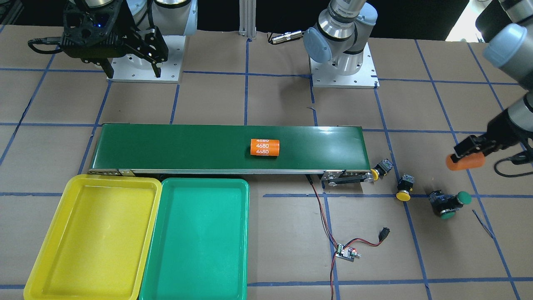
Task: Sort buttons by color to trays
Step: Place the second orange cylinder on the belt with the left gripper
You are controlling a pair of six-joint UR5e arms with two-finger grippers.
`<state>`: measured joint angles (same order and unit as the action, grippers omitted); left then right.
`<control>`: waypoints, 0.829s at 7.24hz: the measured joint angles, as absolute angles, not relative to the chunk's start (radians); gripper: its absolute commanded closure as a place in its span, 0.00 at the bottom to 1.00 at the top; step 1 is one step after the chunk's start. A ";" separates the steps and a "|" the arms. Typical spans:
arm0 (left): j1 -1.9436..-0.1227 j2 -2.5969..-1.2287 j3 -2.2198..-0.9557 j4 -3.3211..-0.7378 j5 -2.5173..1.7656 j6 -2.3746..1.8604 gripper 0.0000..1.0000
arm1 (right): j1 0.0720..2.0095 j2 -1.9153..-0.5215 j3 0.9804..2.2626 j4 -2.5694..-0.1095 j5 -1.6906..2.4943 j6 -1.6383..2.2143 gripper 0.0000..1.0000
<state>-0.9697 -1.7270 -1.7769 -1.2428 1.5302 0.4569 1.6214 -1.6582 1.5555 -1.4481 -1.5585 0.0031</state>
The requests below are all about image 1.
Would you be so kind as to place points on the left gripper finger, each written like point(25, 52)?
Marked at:
point(473, 145)

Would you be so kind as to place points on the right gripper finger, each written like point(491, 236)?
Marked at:
point(106, 65)
point(156, 65)

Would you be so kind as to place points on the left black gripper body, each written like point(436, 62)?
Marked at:
point(505, 130)

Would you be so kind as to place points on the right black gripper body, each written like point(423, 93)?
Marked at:
point(149, 45)

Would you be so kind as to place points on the plain orange cylinder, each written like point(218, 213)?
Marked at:
point(455, 163)

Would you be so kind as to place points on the orange cylinder printed 4680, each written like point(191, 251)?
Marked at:
point(265, 147)

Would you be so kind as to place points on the green push button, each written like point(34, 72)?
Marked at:
point(440, 205)
point(456, 202)

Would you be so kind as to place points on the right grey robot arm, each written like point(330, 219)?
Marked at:
point(172, 17)

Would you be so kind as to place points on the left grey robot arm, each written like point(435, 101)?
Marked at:
point(344, 27)

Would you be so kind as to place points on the yellow push button on tape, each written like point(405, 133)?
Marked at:
point(405, 187)

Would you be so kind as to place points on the yellow push button near belt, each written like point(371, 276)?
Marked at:
point(381, 169)

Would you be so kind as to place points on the green conveyor belt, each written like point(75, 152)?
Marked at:
point(337, 154)

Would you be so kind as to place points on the small green circuit board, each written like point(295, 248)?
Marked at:
point(347, 253)

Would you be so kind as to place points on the green plastic tray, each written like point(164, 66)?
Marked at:
point(199, 243)

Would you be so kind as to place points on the yellow plastic tray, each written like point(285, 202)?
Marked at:
point(98, 240)

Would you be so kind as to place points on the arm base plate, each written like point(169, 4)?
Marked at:
point(131, 68)
point(346, 71)

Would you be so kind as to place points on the aluminium frame post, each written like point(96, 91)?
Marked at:
point(247, 18)

